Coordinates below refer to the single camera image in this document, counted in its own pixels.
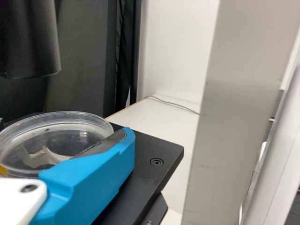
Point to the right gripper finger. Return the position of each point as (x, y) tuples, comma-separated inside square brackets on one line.
[(89, 178)]

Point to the petri dish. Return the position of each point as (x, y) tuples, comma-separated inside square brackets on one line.
[(58, 131)]

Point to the cream microscope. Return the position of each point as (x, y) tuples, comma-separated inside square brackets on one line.
[(225, 140)]

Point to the white pipette stand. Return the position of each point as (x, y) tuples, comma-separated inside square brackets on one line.
[(281, 168)]

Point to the black platform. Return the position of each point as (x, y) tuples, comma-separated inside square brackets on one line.
[(296, 211)]

